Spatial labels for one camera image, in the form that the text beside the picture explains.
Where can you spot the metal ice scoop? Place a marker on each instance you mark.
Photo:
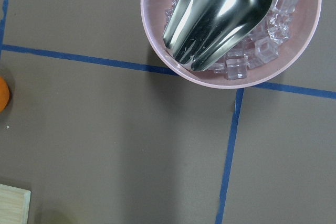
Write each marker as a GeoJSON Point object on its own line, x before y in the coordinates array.
{"type": "Point", "coordinates": [201, 31]}

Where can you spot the pink bowl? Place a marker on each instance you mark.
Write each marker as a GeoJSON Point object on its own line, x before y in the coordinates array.
{"type": "Point", "coordinates": [303, 26]}

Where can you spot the clear plastic ice cubes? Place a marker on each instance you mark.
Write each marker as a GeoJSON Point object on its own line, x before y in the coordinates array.
{"type": "Point", "coordinates": [260, 46]}

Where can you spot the orange fruit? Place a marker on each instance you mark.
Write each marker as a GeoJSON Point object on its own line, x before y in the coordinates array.
{"type": "Point", "coordinates": [4, 94]}

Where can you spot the wooden cutting board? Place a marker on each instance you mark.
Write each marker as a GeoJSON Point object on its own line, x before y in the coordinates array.
{"type": "Point", "coordinates": [14, 204]}

